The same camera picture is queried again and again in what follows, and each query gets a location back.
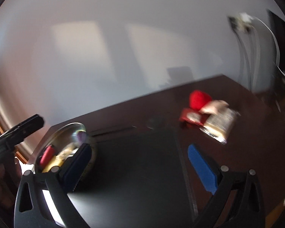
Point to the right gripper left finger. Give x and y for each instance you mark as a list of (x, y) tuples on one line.
[(74, 167)]

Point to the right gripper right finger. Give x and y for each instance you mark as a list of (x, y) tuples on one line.
[(205, 167)]

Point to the cracker pack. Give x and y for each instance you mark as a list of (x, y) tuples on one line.
[(218, 126), (68, 151)]

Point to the red thread spool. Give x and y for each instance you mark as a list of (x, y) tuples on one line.
[(48, 154)]

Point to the purple thread spool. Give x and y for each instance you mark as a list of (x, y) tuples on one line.
[(81, 137)]

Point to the red snack packet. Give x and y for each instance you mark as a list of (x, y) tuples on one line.
[(189, 116)]

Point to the beige snack packet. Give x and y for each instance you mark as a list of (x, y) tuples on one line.
[(214, 107)]

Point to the person left hand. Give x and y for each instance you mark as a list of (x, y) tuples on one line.
[(7, 199)]

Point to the stainless steel bowl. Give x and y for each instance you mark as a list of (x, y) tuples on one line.
[(62, 138)]

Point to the red knit cloth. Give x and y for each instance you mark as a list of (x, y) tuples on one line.
[(198, 99)]

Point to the wall power outlet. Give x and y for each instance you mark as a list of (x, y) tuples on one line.
[(242, 22)]

